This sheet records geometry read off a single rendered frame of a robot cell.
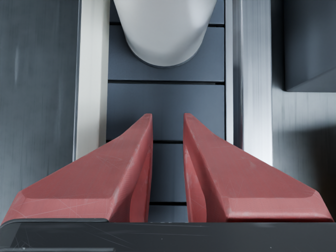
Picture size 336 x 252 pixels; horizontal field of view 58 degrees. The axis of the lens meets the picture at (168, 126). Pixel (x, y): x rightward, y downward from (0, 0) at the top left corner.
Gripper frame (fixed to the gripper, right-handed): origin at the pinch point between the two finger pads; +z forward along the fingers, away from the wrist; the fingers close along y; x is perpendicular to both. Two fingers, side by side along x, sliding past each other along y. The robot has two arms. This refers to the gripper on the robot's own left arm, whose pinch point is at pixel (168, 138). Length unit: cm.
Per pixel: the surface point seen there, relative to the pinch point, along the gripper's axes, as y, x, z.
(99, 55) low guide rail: 3.6, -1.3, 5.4
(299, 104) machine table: -10.7, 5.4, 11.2
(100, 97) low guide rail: 3.5, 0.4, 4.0
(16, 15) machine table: 12.4, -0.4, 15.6
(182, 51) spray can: -0.8, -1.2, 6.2
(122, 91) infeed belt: 2.9, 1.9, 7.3
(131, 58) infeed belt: 2.3, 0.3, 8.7
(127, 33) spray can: 2.2, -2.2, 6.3
